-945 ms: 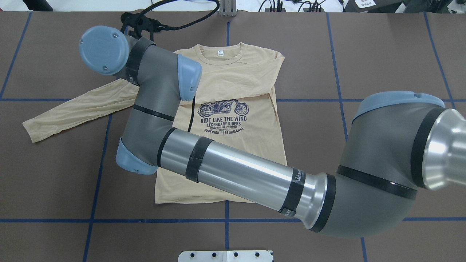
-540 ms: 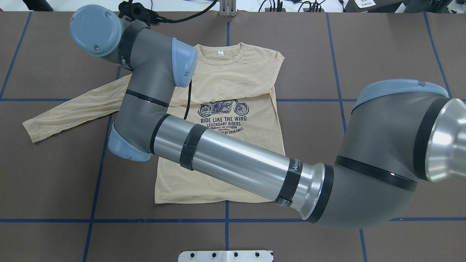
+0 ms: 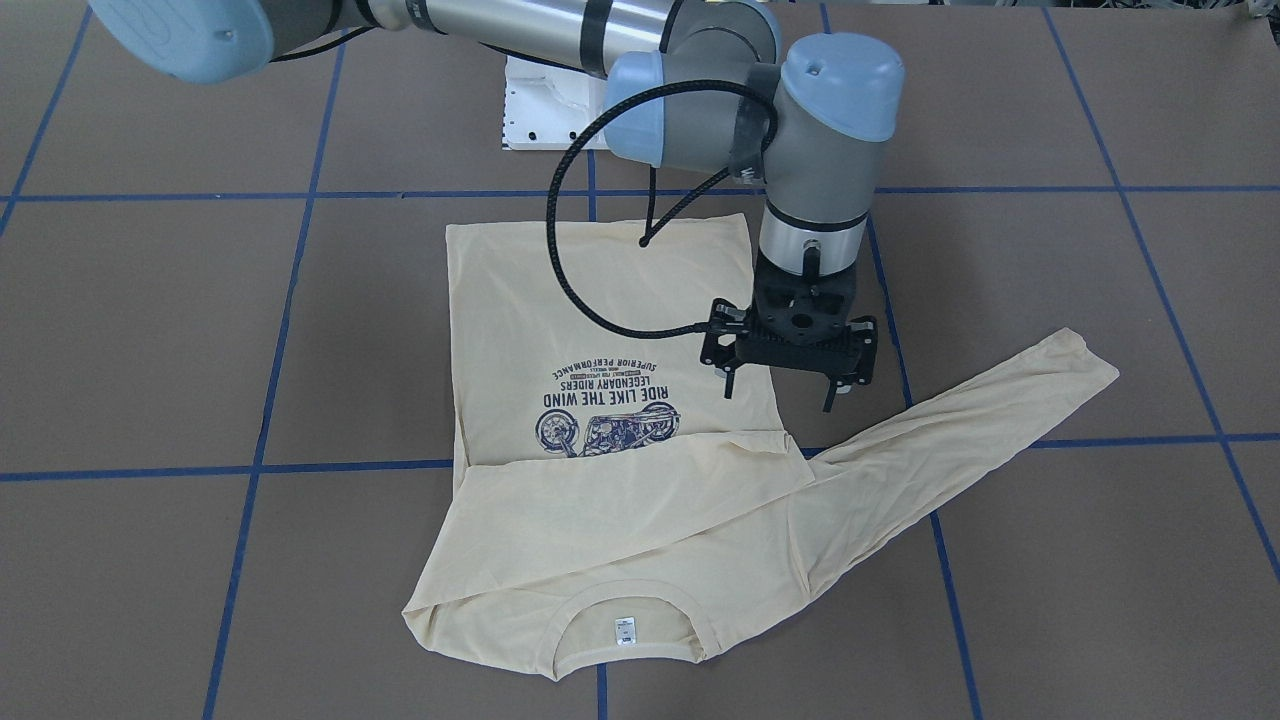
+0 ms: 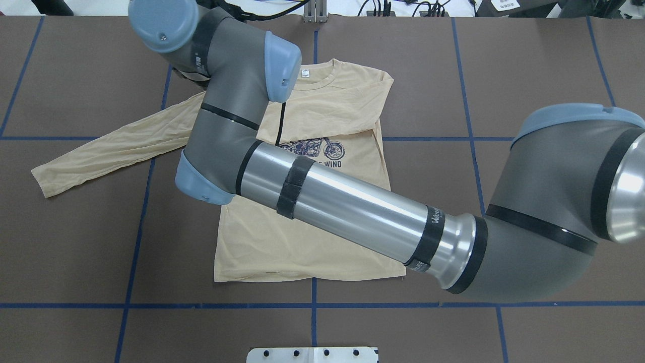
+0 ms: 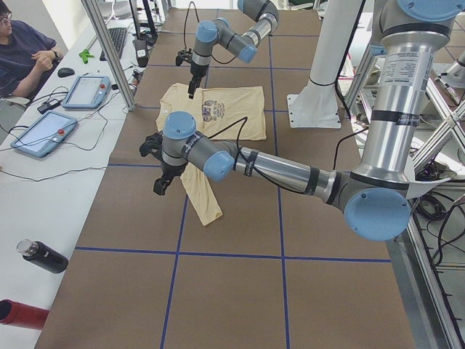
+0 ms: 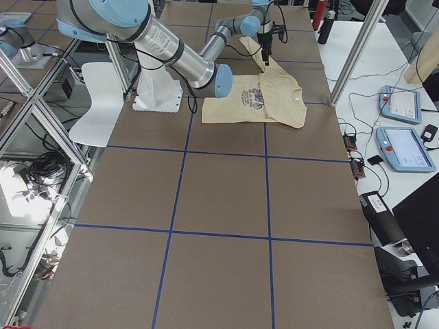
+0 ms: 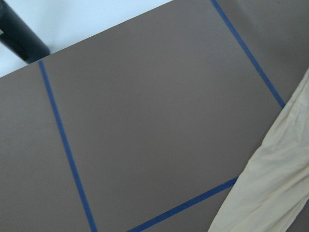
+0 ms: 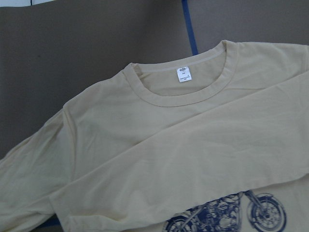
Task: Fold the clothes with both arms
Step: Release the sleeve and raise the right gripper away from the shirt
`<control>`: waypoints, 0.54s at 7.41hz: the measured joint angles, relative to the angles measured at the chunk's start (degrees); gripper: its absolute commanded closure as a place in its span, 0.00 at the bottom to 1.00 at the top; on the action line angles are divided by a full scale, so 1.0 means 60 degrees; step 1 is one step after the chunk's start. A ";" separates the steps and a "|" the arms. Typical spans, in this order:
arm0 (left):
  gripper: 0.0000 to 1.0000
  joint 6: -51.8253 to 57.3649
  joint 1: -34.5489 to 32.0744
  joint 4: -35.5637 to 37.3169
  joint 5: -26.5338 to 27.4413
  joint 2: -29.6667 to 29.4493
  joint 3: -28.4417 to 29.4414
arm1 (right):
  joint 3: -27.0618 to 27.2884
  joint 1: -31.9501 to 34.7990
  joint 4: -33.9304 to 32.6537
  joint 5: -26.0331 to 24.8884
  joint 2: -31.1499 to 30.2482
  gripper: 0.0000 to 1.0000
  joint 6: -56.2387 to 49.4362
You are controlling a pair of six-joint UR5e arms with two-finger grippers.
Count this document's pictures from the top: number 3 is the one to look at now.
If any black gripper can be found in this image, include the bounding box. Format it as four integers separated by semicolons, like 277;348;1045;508
700;251;878;413

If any beige long-sleeve printed shirt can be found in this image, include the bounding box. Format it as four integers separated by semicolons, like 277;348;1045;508
402;222;1119;680

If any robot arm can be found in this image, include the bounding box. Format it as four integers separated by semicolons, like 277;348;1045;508
90;1;905;406

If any brown table mat blue grid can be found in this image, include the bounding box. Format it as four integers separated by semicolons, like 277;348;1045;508
1;1;1279;719

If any black braided cable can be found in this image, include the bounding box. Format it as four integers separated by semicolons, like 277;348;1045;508
547;81;780;340

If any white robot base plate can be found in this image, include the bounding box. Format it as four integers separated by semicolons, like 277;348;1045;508
502;56;605;152

